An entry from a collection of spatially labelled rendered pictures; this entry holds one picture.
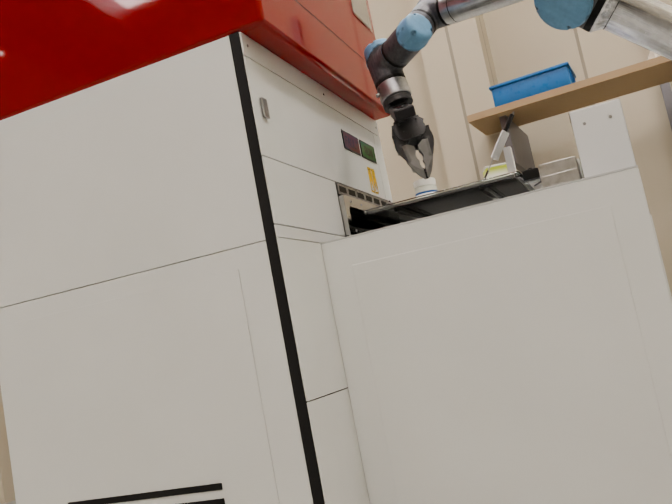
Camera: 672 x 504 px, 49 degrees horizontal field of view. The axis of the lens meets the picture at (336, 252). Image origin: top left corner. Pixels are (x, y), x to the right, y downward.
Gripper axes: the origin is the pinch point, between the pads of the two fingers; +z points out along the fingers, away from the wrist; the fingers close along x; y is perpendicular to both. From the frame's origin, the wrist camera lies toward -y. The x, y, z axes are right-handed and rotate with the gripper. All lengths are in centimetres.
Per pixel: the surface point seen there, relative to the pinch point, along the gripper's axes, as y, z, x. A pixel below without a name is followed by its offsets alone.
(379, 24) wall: 205, -165, -38
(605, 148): -25.0, 15.6, -29.3
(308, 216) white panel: -15.5, 6.9, 28.0
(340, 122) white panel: 10.3, -23.1, 13.8
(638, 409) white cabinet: -22, 62, -17
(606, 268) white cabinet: -25.9, 37.4, -20.1
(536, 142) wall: 194, -67, -89
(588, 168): -23.4, 17.8, -25.4
